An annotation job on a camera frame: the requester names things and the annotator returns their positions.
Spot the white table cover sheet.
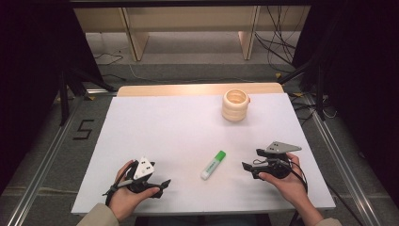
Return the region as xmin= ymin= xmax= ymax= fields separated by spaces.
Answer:
xmin=71 ymin=92 xmax=337 ymax=217

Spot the aluminium floor rail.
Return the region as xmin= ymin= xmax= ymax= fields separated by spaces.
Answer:
xmin=304 ymin=93 xmax=383 ymax=226
xmin=6 ymin=96 xmax=83 ymax=226

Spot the black frame bar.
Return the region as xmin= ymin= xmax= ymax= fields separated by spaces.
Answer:
xmin=68 ymin=0 xmax=315 ymax=8

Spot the black tripod stand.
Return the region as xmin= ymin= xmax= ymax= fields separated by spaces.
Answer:
xmin=56 ymin=66 xmax=118 ymax=127
xmin=277 ymin=46 xmax=327 ymax=122

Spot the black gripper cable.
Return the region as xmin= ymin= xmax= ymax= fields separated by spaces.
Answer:
xmin=102 ymin=160 xmax=139 ymax=207
xmin=283 ymin=157 xmax=311 ymax=226

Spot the person's right hand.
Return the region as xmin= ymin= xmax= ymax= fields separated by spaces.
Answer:
xmin=258 ymin=153 xmax=310 ymax=211

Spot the person's left hand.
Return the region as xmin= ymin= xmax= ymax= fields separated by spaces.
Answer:
xmin=107 ymin=159 xmax=161 ymax=222

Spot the bundle of black cables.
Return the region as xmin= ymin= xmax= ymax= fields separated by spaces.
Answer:
xmin=253 ymin=5 xmax=312 ymax=73

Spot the white glue stick green cap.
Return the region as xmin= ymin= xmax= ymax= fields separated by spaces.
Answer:
xmin=199 ymin=150 xmax=227 ymax=182

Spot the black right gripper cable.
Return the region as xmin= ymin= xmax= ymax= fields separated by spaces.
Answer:
xmin=283 ymin=157 xmax=311 ymax=226

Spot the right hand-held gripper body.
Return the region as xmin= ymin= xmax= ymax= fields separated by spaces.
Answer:
xmin=256 ymin=140 xmax=303 ymax=181

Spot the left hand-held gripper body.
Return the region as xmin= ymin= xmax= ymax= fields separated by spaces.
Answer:
xmin=125 ymin=155 xmax=158 ymax=195

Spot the black floor cable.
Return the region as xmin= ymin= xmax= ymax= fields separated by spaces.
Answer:
xmin=93 ymin=51 xmax=124 ymax=67

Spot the beige ribbed cup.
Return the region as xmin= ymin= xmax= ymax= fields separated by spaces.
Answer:
xmin=221 ymin=89 xmax=252 ymax=122

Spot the beige wooden desk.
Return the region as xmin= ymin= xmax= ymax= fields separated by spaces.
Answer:
xmin=73 ymin=6 xmax=312 ymax=62

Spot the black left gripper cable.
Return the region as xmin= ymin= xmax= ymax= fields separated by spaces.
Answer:
xmin=102 ymin=160 xmax=139 ymax=207

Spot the dark curtain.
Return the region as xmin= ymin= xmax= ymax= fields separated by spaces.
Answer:
xmin=293 ymin=0 xmax=399 ymax=206
xmin=0 ymin=0 xmax=103 ymax=196

